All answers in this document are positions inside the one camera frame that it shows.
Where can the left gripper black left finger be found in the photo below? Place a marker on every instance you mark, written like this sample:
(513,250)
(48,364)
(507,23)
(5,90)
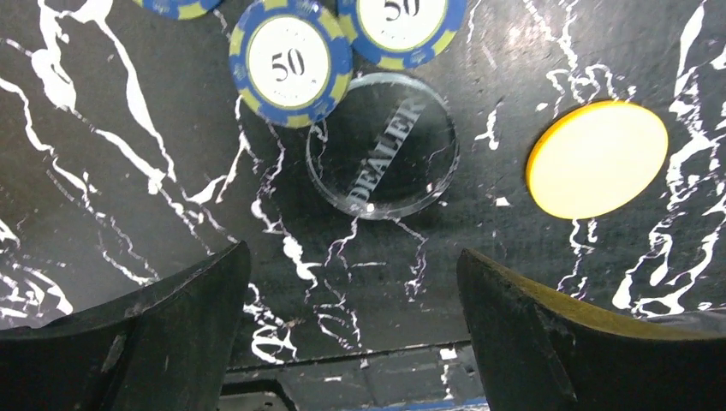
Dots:
(164,347)

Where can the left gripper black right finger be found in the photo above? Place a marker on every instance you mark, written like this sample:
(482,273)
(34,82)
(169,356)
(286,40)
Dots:
(539,349)

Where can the yellow round button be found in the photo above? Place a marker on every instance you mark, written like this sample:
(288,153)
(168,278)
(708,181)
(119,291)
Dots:
(596,159)

